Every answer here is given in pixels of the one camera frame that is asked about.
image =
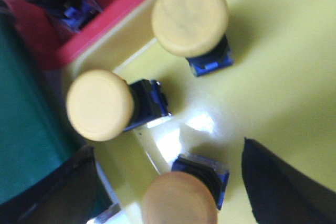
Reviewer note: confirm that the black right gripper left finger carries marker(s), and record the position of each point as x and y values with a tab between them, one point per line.
45	189

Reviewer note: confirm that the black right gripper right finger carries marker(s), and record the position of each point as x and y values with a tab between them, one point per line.
279	193

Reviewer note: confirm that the yellow mushroom push button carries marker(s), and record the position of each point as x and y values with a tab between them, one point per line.
100	105
194	30
192	192

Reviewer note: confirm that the green conveyor belt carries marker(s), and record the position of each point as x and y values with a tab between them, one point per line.
36	137

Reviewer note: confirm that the yellow plastic bin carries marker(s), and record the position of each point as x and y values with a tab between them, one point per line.
279	91

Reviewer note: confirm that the red plastic bin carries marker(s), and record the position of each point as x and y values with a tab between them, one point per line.
56	32

